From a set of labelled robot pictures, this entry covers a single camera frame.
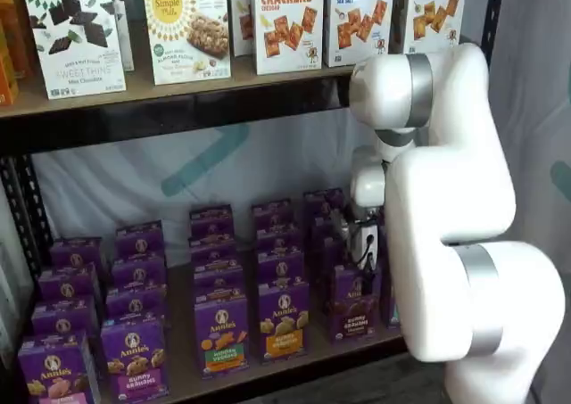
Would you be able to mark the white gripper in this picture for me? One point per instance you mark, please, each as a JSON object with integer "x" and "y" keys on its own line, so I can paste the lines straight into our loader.
{"x": 362, "y": 239}

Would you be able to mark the purple Annie's box brown patch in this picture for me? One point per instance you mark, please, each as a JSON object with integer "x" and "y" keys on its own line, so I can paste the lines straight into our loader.
{"x": 354, "y": 315}

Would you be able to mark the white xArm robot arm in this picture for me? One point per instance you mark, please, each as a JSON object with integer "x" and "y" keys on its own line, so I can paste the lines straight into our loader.
{"x": 450, "y": 199}

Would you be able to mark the purple Annie's snack box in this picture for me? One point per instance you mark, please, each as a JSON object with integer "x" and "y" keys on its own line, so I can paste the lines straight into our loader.
{"x": 321, "y": 201}
{"x": 216, "y": 252}
{"x": 64, "y": 317}
{"x": 136, "y": 303}
{"x": 278, "y": 241}
{"x": 139, "y": 271}
{"x": 218, "y": 283}
{"x": 140, "y": 239}
{"x": 273, "y": 214}
{"x": 330, "y": 254}
{"x": 281, "y": 269}
{"x": 212, "y": 221}
{"x": 76, "y": 253}
{"x": 325, "y": 225}
{"x": 67, "y": 283}

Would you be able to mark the purple Annie's box teal label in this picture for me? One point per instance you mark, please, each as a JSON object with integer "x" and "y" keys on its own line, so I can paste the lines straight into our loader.
{"x": 390, "y": 308}

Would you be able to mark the purple Annie's box orange label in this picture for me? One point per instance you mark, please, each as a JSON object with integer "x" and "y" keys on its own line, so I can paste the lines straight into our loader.
{"x": 284, "y": 324}

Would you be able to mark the purple Annie's hidden veggies box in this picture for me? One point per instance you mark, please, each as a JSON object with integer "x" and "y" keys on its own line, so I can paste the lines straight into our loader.
{"x": 221, "y": 339}

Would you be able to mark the black metal shelf rack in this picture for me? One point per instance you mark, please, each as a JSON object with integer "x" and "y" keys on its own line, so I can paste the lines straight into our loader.
{"x": 178, "y": 125}

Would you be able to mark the purple Annie's bunny grahams box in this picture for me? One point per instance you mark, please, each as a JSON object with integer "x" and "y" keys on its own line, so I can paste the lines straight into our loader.
{"x": 134, "y": 359}

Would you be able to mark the blue sea salt crackers box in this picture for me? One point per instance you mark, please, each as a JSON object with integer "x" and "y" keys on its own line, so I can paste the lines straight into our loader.
{"x": 357, "y": 20}

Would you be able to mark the wooden shelf board with crackers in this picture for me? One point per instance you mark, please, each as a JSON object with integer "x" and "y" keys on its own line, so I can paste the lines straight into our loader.
{"x": 178, "y": 94}

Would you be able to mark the orange cheddar pretzel crackers box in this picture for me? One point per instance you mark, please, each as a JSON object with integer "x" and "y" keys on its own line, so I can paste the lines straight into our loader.
{"x": 287, "y": 25}
{"x": 241, "y": 16}

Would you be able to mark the yellow honey mustard crackers box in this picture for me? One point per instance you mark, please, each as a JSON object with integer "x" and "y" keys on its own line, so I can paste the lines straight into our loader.
{"x": 435, "y": 16}

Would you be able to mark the Simple Mills almond bar box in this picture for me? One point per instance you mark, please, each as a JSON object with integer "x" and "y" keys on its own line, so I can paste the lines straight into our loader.
{"x": 187, "y": 38}

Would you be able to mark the purple Annie's box pink label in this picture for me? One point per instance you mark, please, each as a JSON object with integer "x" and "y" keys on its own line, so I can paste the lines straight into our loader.
{"x": 55, "y": 370}

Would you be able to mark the Simple Mills sweet thins box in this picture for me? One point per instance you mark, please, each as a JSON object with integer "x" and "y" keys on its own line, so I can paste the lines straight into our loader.
{"x": 125, "y": 20}
{"x": 73, "y": 38}

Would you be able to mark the plain orange snack box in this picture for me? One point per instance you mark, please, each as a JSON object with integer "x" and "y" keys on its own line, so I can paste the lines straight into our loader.
{"x": 15, "y": 2}
{"x": 8, "y": 65}

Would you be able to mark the grey fabric curtain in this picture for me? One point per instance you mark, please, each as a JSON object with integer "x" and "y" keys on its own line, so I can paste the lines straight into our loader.
{"x": 535, "y": 109}

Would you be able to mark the white backdrop sheet teal logo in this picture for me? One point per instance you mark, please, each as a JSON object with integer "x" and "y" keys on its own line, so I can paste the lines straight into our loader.
{"x": 134, "y": 176}

